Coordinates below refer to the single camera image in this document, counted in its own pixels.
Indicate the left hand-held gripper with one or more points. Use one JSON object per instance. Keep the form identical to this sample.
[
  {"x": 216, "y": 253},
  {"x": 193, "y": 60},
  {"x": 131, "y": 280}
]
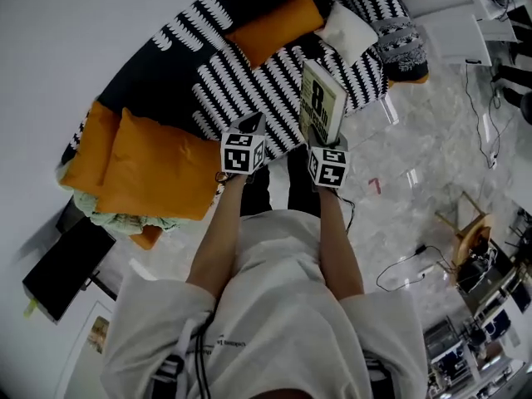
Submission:
[{"x": 241, "y": 156}]

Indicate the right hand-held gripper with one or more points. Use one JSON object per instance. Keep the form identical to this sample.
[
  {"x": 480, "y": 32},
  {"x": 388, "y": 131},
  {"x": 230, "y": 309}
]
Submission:
[{"x": 328, "y": 166}]

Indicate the pale green paperback book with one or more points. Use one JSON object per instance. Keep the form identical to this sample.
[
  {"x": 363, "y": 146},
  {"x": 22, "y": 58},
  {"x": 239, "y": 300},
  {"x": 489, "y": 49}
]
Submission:
[{"x": 318, "y": 102}]

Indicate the person's left forearm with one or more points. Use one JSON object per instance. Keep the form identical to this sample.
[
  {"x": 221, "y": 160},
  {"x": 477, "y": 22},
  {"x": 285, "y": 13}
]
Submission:
[{"x": 216, "y": 243}]

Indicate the person's right forearm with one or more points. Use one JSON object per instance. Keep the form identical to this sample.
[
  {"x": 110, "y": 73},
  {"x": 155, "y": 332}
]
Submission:
[{"x": 338, "y": 247}]

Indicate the person's black trousers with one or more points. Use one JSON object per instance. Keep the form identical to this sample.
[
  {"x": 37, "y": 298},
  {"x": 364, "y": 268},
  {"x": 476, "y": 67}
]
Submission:
[{"x": 301, "y": 189}]

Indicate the long orange cushion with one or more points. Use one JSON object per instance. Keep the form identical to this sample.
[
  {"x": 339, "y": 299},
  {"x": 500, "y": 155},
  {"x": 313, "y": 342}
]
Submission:
[{"x": 274, "y": 27}]

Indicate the large orange cushion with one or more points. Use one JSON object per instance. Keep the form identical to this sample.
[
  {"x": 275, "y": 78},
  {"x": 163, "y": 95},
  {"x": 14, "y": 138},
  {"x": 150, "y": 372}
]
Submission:
[
  {"x": 89, "y": 148},
  {"x": 158, "y": 168}
]

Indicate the white pillow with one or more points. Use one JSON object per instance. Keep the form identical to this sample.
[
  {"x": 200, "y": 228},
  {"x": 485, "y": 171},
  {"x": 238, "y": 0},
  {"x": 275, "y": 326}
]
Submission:
[{"x": 347, "y": 31}]

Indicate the grey patterned pillow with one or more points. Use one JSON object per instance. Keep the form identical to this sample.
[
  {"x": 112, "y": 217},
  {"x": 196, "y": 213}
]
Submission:
[{"x": 401, "y": 44}]

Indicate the black power adapter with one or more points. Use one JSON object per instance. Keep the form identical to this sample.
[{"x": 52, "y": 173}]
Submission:
[{"x": 420, "y": 249}]

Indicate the white power strip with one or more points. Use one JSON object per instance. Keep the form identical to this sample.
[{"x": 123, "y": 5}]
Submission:
[
  {"x": 493, "y": 160},
  {"x": 426, "y": 272}
]

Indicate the pale green blanket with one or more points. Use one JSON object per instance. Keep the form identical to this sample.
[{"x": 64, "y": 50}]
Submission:
[{"x": 120, "y": 220}]

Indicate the white cabinet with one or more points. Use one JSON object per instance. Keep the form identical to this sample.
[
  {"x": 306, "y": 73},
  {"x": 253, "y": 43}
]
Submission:
[{"x": 457, "y": 40}]

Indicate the wooden chair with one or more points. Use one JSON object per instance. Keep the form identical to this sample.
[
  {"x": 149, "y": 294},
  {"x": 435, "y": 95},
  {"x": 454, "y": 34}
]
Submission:
[{"x": 474, "y": 231}]

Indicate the person's white shirt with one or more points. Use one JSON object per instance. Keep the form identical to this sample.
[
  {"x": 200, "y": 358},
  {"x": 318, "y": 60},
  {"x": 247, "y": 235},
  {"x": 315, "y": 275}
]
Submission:
[{"x": 282, "y": 326}]

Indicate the black equipment bundle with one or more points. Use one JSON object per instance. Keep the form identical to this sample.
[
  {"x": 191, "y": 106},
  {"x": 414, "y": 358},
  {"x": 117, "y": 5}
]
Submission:
[{"x": 478, "y": 272}]

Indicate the black flat monitor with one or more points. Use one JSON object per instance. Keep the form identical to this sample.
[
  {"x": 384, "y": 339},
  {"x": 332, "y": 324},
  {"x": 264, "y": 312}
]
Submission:
[{"x": 66, "y": 268}]

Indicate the cluttered metal rack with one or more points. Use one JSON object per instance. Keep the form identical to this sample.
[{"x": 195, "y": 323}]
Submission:
[{"x": 449, "y": 347}]

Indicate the colourful picture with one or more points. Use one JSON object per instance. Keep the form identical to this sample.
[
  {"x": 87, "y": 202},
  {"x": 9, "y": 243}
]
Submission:
[{"x": 98, "y": 335}]

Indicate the yellow tag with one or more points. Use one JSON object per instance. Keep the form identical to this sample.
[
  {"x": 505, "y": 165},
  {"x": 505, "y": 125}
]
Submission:
[{"x": 30, "y": 308}]

